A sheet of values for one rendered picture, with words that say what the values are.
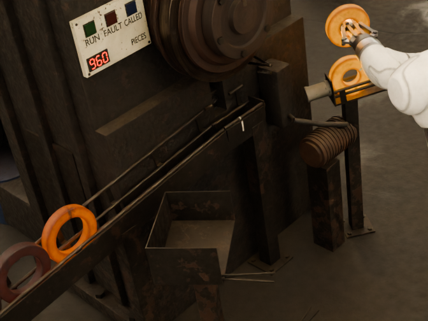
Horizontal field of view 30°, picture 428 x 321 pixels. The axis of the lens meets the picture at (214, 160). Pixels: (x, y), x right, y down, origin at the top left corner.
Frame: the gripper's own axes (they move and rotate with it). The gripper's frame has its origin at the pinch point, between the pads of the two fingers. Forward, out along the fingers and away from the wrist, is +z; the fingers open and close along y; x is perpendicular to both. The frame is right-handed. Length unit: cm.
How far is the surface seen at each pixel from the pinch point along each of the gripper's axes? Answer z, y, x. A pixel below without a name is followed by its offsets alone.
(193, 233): -58, -69, -28
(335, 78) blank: -2.7, -6.1, -20.1
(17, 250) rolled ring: -65, -119, -14
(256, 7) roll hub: -17.5, -34.4, 21.1
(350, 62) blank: -2.4, -0.1, -15.1
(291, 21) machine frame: 19.2, -15.3, -5.5
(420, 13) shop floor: 174, 101, -101
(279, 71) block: -2.7, -26.2, -12.0
